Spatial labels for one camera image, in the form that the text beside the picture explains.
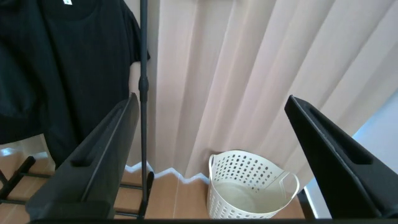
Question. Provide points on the white laundry basket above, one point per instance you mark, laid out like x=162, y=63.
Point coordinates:
x=248, y=196

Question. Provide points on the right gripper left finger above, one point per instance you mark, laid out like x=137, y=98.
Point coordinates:
x=68, y=189

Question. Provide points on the beige curtain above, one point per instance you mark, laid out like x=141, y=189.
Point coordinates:
x=248, y=77

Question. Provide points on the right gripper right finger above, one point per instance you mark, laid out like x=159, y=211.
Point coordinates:
x=339, y=177

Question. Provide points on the black clothes rack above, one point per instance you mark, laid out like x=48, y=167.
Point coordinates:
x=143, y=87

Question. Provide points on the black garment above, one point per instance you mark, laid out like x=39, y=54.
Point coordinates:
x=87, y=62
x=15, y=77

